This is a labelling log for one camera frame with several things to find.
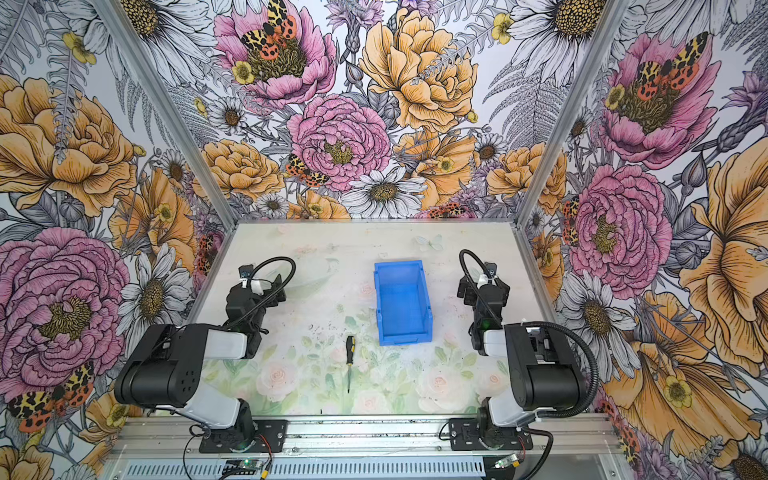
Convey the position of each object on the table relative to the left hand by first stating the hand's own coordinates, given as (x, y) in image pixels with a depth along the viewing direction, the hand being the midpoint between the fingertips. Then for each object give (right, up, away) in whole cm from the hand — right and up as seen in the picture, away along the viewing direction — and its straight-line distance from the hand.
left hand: (266, 284), depth 94 cm
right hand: (+66, 0, 0) cm, 66 cm away
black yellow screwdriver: (+27, -18, -7) cm, 33 cm away
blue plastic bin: (+43, -10, +3) cm, 44 cm away
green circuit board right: (+64, -40, -22) cm, 79 cm away
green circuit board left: (+5, -40, -23) cm, 46 cm away
